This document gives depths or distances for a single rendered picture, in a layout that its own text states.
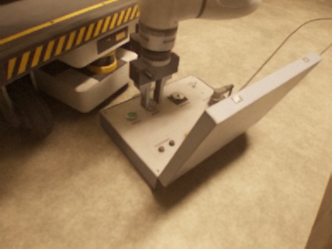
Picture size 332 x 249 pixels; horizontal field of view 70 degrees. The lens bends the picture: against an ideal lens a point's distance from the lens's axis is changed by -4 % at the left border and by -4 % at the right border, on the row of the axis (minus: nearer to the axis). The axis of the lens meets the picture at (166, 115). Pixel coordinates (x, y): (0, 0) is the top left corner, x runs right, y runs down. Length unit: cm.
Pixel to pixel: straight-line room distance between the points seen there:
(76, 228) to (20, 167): 23
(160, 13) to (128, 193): 41
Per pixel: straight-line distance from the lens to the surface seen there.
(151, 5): 53
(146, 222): 59
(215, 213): 63
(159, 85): 69
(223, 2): 57
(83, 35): 58
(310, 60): 61
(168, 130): 67
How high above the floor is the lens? 54
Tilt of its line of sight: 43 degrees down
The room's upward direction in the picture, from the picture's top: 9 degrees clockwise
